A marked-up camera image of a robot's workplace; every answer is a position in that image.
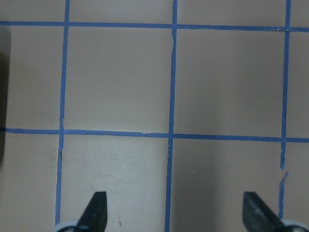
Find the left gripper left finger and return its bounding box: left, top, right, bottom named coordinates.
left=76, top=191, right=108, bottom=232

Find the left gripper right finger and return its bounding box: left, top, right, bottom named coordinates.
left=242, top=191, right=290, bottom=232

